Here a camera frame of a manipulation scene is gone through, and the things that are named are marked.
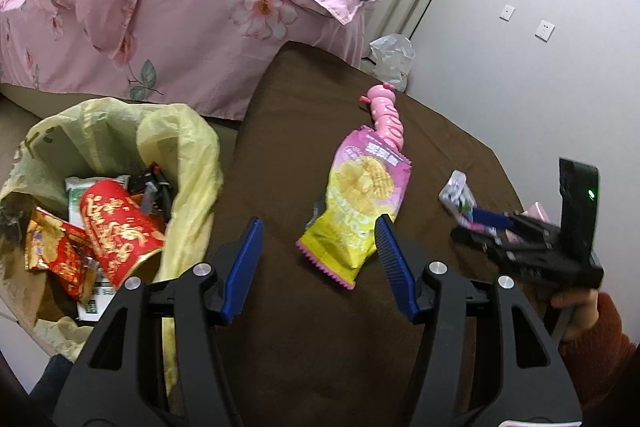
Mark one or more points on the red snack packet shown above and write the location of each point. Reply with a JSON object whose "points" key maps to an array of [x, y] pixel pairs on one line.
{"points": [[55, 247]]}

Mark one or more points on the yellow plastic trash bag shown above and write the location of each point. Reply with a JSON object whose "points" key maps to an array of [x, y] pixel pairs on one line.
{"points": [[190, 147]]}

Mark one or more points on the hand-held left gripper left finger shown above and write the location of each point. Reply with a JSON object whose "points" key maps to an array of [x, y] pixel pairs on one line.
{"points": [[245, 267]]}

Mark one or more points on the person's leg in dark trousers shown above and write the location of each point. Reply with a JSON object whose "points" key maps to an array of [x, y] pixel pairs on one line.
{"points": [[50, 382]]}

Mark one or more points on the red paper cup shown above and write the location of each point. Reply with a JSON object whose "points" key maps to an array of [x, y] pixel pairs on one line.
{"points": [[120, 227]]}

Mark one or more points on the bed with beige base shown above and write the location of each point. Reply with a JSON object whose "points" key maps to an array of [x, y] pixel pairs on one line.
{"points": [[210, 72]]}

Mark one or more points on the clear plastic bag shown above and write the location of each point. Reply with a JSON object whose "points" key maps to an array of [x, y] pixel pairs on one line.
{"points": [[392, 59]]}

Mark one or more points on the person's right forearm red sleeve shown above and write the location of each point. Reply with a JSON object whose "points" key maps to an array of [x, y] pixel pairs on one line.
{"points": [[605, 357]]}

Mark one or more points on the black wrapper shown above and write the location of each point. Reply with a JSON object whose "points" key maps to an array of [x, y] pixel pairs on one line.
{"points": [[160, 192]]}

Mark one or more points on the green and white packet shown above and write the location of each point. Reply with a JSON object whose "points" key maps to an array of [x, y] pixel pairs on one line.
{"points": [[75, 197]]}

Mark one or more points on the pink and yellow snack bag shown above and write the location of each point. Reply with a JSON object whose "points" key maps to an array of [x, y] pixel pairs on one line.
{"points": [[355, 207]]}

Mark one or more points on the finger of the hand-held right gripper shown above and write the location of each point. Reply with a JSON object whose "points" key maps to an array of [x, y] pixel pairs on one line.
{"points": [[492, 217], [475, 239]]}

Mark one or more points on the pink caterpillar toy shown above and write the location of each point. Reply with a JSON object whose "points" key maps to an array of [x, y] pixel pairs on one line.
{"points": [[385, 117]]}

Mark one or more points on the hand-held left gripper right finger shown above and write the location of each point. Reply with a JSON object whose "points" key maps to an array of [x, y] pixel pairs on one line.
{"points": [[395, 267]]}

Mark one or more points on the silver and purple wrapper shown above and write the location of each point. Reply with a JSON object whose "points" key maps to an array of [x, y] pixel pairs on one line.
{"points": [[457, 194]]}

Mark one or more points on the person's right hand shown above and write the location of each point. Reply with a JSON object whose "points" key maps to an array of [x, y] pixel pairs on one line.
{"points": [[580, 312]]}

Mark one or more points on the small pink box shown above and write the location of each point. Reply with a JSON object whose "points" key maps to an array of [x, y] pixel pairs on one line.
{"points": [[537, 212]]}

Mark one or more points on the white wall socket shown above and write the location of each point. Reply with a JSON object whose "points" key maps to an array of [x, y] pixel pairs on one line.
{"points": [[507, 12], [545, 30]]}

